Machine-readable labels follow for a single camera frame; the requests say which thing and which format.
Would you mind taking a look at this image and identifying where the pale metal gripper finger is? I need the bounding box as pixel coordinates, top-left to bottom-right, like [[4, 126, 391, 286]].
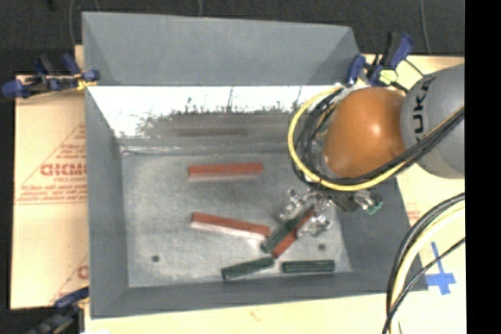
[[296, 203, 333, 239], [279, 187, 312, 222]]

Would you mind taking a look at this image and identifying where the dark green flat block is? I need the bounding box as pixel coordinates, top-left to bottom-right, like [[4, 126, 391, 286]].
[[220, 257, 276, 281], [280, 260, 337, 275], [261, 217, 303, 253]]

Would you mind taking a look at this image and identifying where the brown cardboard board red print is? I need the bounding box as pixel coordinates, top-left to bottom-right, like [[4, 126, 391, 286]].
[[9, 70, 92, 310]]

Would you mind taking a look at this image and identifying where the grey metal bin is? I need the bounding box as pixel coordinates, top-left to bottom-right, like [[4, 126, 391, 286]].
[[81, 11, 427, 320]]

